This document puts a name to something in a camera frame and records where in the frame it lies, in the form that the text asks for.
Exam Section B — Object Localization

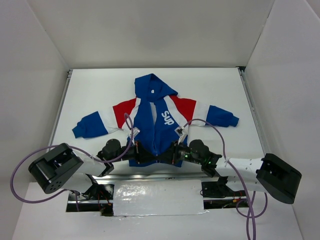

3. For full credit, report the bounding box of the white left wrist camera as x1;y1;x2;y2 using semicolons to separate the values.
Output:
129;127;140;138

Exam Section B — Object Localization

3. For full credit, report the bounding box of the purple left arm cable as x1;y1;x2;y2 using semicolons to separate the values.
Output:
9;112;135;205

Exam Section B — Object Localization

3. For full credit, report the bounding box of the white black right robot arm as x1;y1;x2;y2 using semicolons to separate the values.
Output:
158;139;302;205

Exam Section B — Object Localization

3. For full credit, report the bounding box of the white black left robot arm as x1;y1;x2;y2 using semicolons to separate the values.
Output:
28;139;155;200

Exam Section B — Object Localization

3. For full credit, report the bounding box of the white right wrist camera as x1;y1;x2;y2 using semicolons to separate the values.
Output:
175;126;188;142

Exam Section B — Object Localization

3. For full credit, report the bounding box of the aluminium table frame rail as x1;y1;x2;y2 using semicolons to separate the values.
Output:
37;65;283;182

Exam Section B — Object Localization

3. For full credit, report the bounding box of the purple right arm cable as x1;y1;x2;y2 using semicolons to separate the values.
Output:
182;118;268;240

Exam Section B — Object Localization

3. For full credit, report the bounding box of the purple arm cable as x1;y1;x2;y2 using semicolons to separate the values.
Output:
182;118;268;240
9;112;135;205

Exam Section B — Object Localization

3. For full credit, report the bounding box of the blue white red hooded jacket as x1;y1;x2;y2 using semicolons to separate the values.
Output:
72;73;239;157

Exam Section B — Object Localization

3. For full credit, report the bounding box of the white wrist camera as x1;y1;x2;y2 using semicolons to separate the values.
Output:
129;127;140;138
175;126;188;142

